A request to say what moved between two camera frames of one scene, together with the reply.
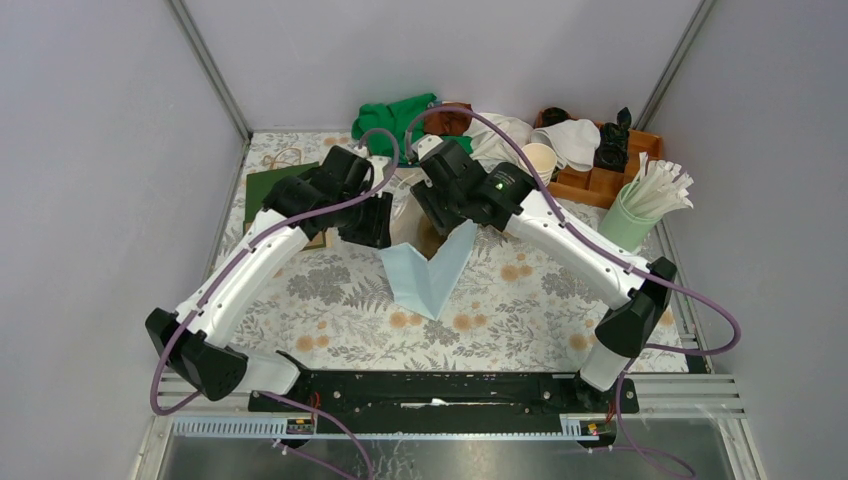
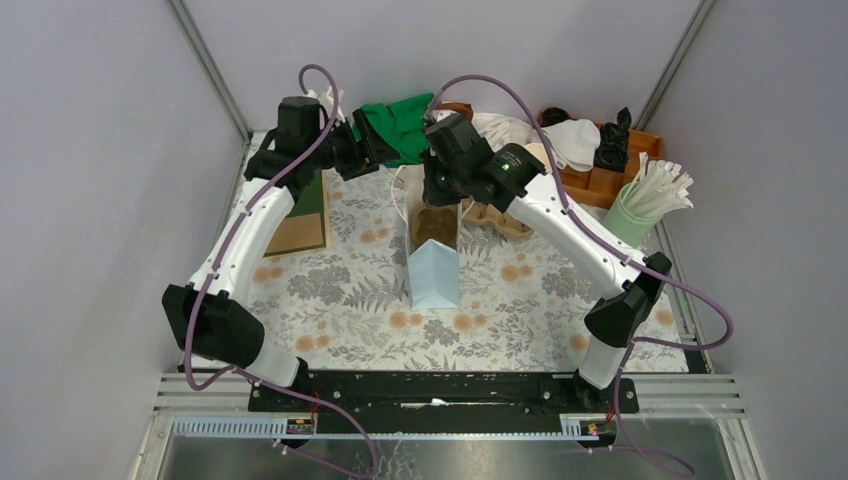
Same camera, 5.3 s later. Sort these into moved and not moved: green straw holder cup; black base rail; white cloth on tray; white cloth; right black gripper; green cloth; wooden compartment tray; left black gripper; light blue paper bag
Moved: right black gripper; light blue paper bag; left black gripper
Not moved: white cloth; wooden compartment tray; black base rail; green straw holder cup; white cloth on tray; green cloth
